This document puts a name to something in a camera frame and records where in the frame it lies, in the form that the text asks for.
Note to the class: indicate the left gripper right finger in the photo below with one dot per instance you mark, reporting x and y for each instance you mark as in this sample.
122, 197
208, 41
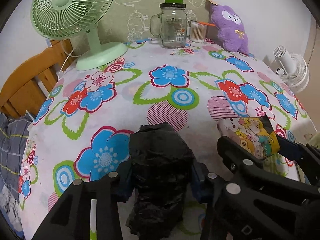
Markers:
206, 188

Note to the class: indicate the purple plush bunny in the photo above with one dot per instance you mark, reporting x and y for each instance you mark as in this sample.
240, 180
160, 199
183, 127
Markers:
231, 32

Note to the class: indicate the floral tablecloth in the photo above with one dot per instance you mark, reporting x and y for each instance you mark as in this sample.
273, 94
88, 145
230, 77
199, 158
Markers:
82, 129

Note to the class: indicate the grey plaid pillow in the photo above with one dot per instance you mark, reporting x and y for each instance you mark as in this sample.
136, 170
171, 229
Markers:
14, 135

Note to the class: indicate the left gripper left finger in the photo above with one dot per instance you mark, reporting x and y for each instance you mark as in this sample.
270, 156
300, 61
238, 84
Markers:
69, 218

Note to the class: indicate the green desk fan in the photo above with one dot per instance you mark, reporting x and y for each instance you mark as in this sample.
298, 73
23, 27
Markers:
64, 19

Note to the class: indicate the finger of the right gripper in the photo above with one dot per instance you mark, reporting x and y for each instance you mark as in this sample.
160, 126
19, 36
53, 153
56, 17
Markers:
297, 151

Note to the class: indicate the beige door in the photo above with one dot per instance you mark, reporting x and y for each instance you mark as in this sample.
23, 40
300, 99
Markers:
309, 97

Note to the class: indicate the white standing fan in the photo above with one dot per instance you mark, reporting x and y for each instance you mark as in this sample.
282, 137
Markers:
292, 69

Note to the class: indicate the glass mason jar mug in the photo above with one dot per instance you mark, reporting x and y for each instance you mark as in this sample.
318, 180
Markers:
170, 24

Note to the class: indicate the green patterned foam board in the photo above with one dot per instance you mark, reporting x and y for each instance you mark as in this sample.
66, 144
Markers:
129, 20

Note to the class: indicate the cotton swab container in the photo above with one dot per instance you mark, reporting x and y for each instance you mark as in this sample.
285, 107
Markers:
198, 31

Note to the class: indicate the black plastic bag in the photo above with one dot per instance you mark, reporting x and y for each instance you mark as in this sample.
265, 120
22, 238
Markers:
161, 166

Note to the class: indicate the yellow cartoon snack packet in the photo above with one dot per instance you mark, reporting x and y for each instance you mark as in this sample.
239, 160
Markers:
256, 135

